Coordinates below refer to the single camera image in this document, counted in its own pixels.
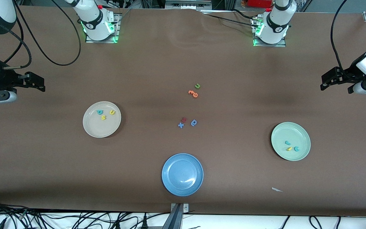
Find light green plate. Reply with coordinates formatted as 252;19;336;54
271;122;311;162

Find beige brown plate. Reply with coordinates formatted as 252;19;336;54
82;101;122;138

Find red box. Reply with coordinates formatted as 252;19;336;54
248;0;272;8

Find blue plate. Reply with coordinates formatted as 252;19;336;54
161;153;204;197

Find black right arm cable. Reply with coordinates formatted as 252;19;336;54
0;0;82;70

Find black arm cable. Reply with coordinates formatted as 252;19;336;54
0;0;82;70
330;0;349;75

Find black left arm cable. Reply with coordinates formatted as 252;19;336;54
330;0;349;75

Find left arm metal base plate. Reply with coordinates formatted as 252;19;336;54
252;16;287;47

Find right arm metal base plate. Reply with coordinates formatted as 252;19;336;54
85;13;122;44

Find black table cable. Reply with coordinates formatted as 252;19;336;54
202;13;256;26
232;9;261;20

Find grey metal frame block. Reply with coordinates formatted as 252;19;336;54
166;0;212;10

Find grey metal table bracket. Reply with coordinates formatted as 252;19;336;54
162;203;190;229

